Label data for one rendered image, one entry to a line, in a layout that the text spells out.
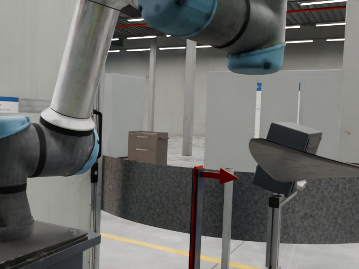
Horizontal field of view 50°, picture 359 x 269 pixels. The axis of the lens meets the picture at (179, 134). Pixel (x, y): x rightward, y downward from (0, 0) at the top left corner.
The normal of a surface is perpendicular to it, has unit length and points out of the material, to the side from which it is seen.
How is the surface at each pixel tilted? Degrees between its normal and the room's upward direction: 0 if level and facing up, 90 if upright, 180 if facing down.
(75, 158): 111
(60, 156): 97
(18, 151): 89
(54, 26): 91
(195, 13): 125
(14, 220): 73
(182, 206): 90
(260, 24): 103
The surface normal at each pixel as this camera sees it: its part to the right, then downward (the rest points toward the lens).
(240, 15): 0.69, 0.29
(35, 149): 0.73, -0.05
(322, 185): 0.08, 0.06
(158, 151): 0.91, 0.06
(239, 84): -0.47, 0.03
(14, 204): 0.85, -0.24
